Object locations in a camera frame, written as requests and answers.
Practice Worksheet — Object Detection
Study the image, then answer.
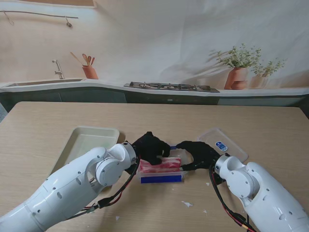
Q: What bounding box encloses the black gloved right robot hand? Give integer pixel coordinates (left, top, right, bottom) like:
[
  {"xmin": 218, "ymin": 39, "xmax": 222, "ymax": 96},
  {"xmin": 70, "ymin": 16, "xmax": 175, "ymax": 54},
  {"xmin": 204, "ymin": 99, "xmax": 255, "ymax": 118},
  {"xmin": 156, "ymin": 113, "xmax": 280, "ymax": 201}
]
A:
[{"xmin": 175, "ymin": 140, "xmax": 219, "ymax": 171}]

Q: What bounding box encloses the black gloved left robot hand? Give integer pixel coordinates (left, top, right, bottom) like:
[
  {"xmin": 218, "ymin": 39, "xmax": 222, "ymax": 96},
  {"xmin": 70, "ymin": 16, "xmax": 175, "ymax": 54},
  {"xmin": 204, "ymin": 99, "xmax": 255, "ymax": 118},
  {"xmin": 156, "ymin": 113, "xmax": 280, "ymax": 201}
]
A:
[{"xmin": 131, "ymin": 131, "xmax": 171, "ymax": 166}]

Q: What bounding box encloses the pink bacon slab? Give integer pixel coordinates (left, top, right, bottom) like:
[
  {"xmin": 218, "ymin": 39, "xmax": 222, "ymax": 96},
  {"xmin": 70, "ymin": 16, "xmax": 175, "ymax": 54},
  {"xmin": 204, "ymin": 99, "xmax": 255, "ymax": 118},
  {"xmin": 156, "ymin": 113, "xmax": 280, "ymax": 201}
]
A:
[{"xmin": 139, "ymin": 157, "xmax": 182, "ymax": 174}]

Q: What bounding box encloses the clear lid with blue label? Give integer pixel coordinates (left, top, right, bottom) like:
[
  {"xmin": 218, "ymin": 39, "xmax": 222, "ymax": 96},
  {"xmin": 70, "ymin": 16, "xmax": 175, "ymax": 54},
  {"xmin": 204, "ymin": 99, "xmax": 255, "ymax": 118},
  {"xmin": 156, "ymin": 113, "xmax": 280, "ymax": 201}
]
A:
[{"xmin": 197, "ymin": 127, "xmax": 249, "ymax": 163}]

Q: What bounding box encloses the clear container with blue clips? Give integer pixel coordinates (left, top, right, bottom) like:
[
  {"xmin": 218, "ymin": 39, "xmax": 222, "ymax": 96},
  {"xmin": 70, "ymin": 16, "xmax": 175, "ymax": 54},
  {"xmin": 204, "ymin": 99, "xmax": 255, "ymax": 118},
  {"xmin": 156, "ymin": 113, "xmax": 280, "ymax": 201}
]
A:
[{"xmin": 137, "ymin": 144, "xmax": 194, "ymax": 185}]

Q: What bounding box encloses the cream rectangular tray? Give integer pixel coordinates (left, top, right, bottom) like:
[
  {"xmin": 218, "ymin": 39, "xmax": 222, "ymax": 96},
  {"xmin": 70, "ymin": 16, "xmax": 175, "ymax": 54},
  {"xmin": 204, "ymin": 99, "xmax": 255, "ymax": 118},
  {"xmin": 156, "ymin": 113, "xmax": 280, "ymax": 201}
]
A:
[{"xmin": 49, "ymin": 126, "xmax": 121, "ymax": 194}]

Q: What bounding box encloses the printed kitchen backdrop cloth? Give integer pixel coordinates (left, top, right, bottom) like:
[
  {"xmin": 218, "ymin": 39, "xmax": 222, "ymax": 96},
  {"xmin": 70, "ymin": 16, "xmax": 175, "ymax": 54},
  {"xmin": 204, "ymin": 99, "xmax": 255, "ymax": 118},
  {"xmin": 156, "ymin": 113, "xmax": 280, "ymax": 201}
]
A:
[{"xmin": 0, "ymin": 0, "xmax": 309, "ymax": 107}]

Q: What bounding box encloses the red black left arm cable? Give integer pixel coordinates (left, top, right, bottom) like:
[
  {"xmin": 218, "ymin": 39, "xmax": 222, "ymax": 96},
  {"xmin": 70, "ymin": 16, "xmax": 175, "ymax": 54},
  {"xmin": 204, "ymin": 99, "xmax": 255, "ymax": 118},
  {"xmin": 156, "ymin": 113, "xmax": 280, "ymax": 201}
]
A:
[{"xmin": 65, "ymin": 164, "xmax": 142, "ymax": 220}]

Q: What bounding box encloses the red black arm cable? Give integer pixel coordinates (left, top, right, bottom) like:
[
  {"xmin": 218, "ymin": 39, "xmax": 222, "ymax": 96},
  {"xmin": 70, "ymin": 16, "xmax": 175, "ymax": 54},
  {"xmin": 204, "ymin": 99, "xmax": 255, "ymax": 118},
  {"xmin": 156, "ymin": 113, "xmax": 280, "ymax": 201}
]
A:
[
  {"xmin": 65, "ymin": 164, "xmax": 142, "ymax": 220},
  {"xmin": 209, "ymin": 164, "xmax": 254, "ymax": 232}
]

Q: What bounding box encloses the red black right arm cable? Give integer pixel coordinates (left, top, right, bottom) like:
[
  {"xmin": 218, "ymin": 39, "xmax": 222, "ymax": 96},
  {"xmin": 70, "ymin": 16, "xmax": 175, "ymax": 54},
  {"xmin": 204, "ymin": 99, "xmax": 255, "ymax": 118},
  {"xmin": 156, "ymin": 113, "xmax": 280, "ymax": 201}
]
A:
[{"xmin": 209, "ymin": 164, "xmax": 254, "ymax": 232}]

